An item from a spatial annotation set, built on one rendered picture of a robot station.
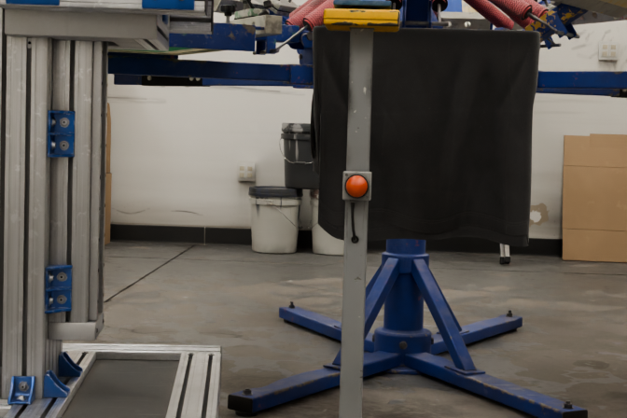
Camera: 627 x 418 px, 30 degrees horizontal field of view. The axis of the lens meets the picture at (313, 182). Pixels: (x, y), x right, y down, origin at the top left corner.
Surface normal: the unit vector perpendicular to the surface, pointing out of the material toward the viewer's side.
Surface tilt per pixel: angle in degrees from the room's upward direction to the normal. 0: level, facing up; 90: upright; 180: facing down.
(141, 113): 90
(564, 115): 90
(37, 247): 90
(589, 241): 75
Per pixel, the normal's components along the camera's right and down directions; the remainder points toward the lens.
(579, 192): -0.06, -0.16
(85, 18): 0.07, 0.05
